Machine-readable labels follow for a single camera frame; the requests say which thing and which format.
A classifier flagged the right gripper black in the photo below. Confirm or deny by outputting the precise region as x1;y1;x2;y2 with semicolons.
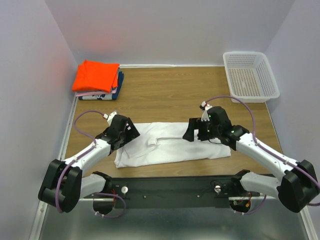
182;117;220;142

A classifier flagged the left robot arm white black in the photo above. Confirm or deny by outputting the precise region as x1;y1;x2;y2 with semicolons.
38;111;140;213

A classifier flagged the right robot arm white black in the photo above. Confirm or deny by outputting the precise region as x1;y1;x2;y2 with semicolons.
182;105;320;213

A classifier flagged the blue white folded t shirt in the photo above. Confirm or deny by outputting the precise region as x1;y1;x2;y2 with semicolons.
78;71;125;101

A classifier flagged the orange folded t shirt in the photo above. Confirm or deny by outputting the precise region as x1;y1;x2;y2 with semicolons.
71;60;120;93

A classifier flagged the white plastic basket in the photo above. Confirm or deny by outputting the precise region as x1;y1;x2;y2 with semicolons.
222;51;280;103

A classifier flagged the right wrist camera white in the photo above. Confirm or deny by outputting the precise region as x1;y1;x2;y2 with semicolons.
199;101;212;122

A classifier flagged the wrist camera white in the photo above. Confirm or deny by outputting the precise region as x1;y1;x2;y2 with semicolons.
199;101;212;122
102;111;118;125

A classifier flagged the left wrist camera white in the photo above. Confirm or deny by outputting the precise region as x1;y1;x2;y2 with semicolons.
102;111;118;125

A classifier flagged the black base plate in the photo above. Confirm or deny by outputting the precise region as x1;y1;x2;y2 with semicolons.
92;174;253;216

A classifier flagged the left side aluminium rail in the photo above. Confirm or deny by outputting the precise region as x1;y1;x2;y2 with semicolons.
57;95;78;161

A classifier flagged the aluminium frame rail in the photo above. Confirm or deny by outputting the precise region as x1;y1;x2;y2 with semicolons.
30;192;318;240

